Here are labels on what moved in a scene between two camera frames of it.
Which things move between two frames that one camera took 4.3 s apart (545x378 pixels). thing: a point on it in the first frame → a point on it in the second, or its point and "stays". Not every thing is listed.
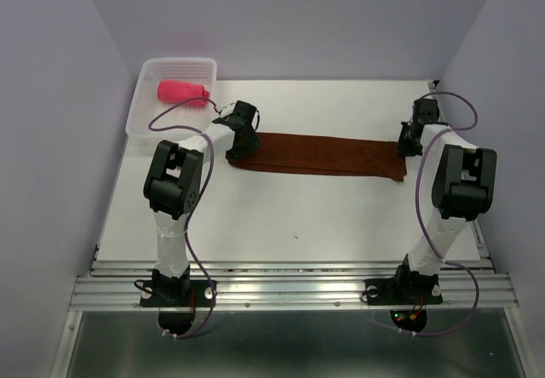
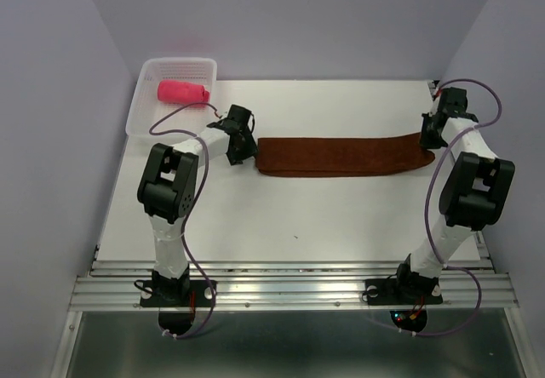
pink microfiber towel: x=177 y=91 stays
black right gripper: x=402 y=147 → x=427 y=142
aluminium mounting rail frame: x=467 y=284 stays
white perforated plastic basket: x=150 y=116 stays
